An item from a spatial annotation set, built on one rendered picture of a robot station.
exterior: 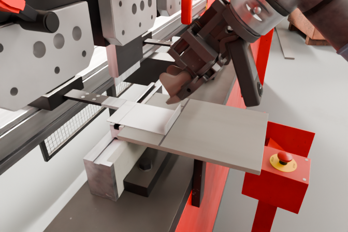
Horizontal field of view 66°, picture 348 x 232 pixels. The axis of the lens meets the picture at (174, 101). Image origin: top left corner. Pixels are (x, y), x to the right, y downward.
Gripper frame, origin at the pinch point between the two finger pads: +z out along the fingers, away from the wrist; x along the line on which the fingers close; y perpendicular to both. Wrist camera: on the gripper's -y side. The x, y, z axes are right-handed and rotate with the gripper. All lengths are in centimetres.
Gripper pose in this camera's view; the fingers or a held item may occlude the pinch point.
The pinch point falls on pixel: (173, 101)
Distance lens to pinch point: 51.9
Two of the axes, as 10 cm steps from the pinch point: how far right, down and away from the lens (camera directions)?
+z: -6.0, 5.4, 5.9
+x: -3.5, 4.8, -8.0
